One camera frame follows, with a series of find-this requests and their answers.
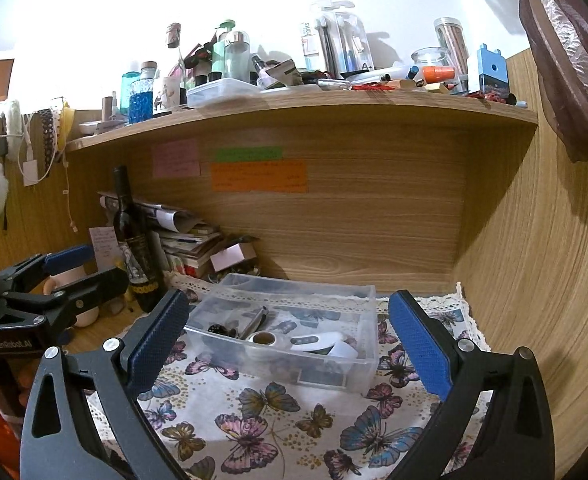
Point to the butterfly print tablecloth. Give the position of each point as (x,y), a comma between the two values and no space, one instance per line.
(274,425)

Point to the tall clear canister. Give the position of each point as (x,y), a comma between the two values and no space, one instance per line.
(451,40)

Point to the wide glass jar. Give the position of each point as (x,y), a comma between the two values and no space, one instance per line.
(428,57)

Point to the green pump bottle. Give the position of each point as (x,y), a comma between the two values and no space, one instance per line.
(219,55)

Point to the wooden shelf board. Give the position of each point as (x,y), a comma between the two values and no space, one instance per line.
(324,100)

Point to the green sticky note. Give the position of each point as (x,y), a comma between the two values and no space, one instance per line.
(248,154)

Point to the white charger plug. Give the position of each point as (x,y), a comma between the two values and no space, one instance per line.
(33,171)

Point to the pink sticky note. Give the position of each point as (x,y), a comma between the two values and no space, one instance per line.
(176,159)

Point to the pink cylinder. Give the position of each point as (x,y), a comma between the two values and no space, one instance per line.
(86,316)

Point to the corked bottle with white label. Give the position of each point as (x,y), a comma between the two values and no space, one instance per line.
(166,95)

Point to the dark wine bottle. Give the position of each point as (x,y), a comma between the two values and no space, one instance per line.
(134,240)

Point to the clear lidded plastic container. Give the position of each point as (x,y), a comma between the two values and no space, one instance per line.
(221,92)

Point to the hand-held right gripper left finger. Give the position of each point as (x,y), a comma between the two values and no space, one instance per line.
(154,345)

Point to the pink paper card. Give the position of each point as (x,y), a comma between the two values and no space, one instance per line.
(229,257)

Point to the rolled newspaper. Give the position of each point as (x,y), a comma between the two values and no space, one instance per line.
(169,217)

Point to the orange sticky note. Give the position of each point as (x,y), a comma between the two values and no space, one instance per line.
(259,176)

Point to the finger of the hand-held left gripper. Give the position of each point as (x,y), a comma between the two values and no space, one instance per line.
(94,285)
(69,258)

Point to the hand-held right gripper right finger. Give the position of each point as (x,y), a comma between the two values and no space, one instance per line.
(418,345)

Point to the clear bottle with silver cap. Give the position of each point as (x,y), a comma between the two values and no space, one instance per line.
(237,57)

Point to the white thermometer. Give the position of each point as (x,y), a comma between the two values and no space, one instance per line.
(319,342)

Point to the stack of papers and booklets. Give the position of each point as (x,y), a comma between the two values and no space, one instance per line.
(189,252)

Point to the white handwritten note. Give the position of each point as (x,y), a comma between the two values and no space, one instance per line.
(103,242)

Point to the toothbrush blister pack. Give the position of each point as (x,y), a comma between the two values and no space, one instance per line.
(353,40)
(314,40)

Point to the black lace ribbon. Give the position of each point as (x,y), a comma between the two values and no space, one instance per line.
(48,130)

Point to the cardboard tube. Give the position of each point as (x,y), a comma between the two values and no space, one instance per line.
(107,110)

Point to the clear plastic storage box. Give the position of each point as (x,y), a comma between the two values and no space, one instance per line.
(294,370)

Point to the light blue plastic bottle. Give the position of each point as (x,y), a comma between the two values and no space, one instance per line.
(126,87)

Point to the blue rectangular block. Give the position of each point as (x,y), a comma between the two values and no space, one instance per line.
(492,67)

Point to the person's left hand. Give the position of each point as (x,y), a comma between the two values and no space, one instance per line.
(28,382)

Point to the yellow ribbon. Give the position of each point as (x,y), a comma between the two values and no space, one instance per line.
(65,122)

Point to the white tape roll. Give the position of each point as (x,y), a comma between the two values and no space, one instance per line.
(264,353)

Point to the brown striped curtain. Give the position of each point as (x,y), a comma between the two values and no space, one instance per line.
(568,60)

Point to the glass bottle with blue beads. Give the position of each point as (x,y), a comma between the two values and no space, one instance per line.
(141,100)

